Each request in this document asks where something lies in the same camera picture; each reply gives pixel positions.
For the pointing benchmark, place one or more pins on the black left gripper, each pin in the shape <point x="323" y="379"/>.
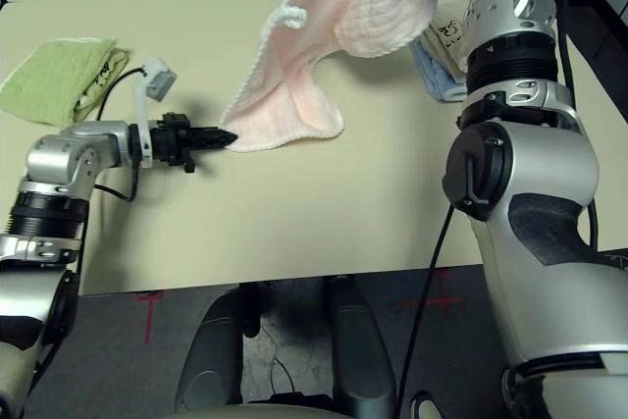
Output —
<point x="172" y="141"/>

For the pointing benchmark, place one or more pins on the pink terry towel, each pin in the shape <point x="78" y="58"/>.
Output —
<point x="294" y="110"/>

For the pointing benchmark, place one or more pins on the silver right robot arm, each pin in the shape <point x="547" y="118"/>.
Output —
<point x="530" y="169"/>

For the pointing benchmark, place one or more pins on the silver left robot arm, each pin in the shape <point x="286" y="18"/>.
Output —
<point x="73" y="144"/>

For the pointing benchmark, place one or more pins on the green folded towel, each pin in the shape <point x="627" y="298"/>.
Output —
<point x="54" y="75"/>

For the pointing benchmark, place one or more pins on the light blue folded towel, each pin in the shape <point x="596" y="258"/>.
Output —
<point x="436" y="80"/>

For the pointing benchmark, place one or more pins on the beige folded towel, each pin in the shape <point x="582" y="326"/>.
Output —
<point x="444" y="43"/>

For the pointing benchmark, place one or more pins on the grey left robot leg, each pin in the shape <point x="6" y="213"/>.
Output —
<point x="211" y="340"/>

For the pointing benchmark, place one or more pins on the grey robot leg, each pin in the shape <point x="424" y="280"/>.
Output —
<point x="358" y="340"/>
<point x="211" y="340"/>

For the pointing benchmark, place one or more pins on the grey right robot leg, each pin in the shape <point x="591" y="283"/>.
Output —
<point x="358" y="340"/>

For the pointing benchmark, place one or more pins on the beige robot torso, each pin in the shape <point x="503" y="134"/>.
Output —
<point x="275" y="411"/>

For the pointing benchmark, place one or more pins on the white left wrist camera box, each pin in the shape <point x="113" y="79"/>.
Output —
<point x="159" y="78"/>

